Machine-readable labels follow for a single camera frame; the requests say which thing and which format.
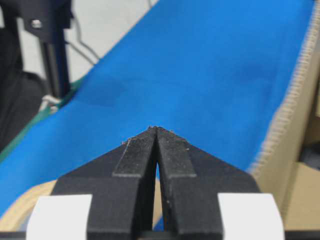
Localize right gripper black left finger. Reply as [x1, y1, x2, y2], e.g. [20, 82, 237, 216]
[51, 127, 157, 240]

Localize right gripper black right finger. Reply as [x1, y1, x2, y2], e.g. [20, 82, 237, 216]
[156, 127, 260, 240]

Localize grey cable behind table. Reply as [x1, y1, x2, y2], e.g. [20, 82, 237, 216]
[65, 0, 153, 66]

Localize brown cardboard box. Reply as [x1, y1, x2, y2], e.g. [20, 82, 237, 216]
[249, 0, 320, 231]

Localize blue table cloth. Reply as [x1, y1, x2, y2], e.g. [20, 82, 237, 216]
[0, 0, 316, 232]

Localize beige packing tape roll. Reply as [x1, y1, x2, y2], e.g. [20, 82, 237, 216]
[0, 180, 57, 232]

